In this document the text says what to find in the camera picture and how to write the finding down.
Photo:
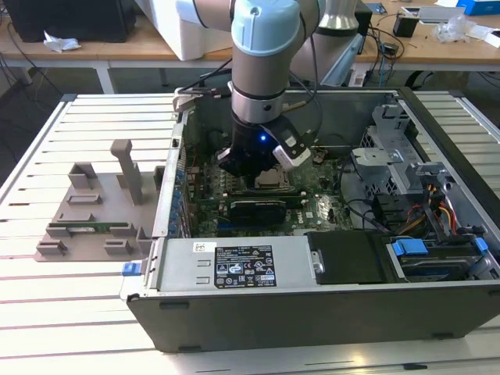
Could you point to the blue cardboard box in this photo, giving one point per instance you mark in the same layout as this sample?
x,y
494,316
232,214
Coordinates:
x,y
480,7

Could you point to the blue plastic latch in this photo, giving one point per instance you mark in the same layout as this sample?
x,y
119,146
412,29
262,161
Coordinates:
x,y
131,269

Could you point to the hard disk in blue carrier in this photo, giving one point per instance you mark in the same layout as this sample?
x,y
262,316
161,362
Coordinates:
x,y
408,247

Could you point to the crumpled white paper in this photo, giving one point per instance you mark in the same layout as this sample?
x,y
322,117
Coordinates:
x,y
60,42

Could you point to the small white wrist camera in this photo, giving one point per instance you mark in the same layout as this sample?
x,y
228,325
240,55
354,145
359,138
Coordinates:
x,y
224,154

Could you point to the green RAM stick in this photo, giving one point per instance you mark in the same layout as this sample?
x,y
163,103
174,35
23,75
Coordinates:
x,y
105,226

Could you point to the white flat box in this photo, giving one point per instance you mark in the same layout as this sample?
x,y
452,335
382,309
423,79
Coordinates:
x,y
441,15

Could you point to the small black cube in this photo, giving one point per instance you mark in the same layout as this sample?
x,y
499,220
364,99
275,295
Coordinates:
x,y
405,25

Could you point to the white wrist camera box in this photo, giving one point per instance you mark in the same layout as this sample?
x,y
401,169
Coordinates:
x,y
289,146

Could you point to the large black box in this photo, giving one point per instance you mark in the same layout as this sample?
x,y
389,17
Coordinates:
x,y
78,19

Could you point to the grey plastic case latch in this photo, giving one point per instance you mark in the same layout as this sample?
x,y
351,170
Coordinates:
x,y
181,102

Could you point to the white printer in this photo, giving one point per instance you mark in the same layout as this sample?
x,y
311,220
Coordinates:
x,y
187,39

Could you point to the black plastic shroud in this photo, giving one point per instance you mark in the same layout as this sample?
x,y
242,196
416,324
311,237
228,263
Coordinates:
x,y
347,258

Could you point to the wooden desk with white frame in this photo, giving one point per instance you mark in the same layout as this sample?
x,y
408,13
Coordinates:
x,y
117,48

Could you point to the black graphics card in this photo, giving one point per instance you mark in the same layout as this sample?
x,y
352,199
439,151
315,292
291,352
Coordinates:
x,y
258,213

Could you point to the silver CPU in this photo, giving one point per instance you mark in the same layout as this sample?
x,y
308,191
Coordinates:
x,y
269,179

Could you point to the green motherboard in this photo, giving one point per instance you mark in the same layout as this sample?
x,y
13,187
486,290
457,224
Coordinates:
x,y
320,203

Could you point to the small black adapter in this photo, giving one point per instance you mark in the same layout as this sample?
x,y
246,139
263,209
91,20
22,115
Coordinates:
x,y
390,48

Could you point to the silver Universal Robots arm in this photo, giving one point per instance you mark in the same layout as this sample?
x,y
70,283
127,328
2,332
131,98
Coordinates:
x,y
261,58

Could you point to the black RAM slot row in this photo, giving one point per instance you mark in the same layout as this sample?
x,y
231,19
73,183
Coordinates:
x,y
281,192

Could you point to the clear plastic bag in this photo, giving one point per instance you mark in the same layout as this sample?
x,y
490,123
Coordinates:
x,y
455,25

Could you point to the black open PC case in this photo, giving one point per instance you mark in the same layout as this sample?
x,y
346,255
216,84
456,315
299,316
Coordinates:
x,y
273,324

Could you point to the metal drive cage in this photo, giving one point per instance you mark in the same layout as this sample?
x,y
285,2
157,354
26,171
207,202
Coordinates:
x,y
390,172

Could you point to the silver power supply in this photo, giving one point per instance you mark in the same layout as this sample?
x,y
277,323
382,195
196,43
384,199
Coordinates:
x,y
179,269

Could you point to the black speaker box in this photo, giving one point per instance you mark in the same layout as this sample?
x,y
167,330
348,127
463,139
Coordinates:
x,y
366,19

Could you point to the wooden desk with clutter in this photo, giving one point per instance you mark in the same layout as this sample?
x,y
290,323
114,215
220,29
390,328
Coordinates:
x,y
429,51

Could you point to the grey plastic parts rack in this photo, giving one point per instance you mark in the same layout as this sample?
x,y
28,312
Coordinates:
x,y
109,195

